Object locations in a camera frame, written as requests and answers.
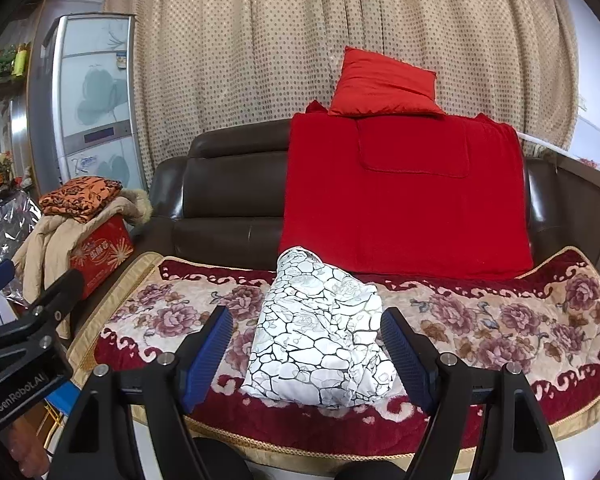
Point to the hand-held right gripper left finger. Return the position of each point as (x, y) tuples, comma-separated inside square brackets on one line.
[(207, 360)]

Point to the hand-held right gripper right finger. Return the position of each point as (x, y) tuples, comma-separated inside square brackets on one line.
[(404, 360)]

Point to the white black-veined coat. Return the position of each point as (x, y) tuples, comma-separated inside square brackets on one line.
[(320, 330)]

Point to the person's left hand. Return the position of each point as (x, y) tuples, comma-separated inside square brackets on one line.
[(27, 442)]

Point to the beige fur-trimmed jacket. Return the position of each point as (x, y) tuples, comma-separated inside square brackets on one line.
[(45, 245)]

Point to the red gift box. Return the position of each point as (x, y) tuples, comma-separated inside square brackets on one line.
[(102, 255)]

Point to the clear plastic wrap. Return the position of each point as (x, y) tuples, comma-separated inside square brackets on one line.
[(15, 220)]

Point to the orange patterned folded cloth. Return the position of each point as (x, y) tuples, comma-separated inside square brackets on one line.
[(80, 197)]

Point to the person's dark trousers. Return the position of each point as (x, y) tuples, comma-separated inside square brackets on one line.
[(220, 460)]

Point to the floral sofa mat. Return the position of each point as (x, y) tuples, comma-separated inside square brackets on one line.
[(504, 325)]

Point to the flower arrangement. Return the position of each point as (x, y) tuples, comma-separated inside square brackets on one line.
[(0, 170)]

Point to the red blanket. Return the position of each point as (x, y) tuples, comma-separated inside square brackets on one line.
[(404, 210)]

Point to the brown leather sofa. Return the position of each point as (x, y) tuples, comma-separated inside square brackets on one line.
[(220, 200)]

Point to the silver floral refrigerator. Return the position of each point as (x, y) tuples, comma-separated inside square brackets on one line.
[(95, 90)]

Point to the green potted plant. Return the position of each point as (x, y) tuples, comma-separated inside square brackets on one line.
[(0, 62)]

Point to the yellow bottle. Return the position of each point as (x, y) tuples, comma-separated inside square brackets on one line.
[(21, 60)]

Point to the white rod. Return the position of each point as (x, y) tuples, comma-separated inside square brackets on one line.
[(544, 142)]

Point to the red pillow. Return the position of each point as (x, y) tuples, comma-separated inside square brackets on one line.
[(384, 82)]

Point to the beige dotted curtain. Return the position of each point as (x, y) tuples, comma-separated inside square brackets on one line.
[(255, 50)]

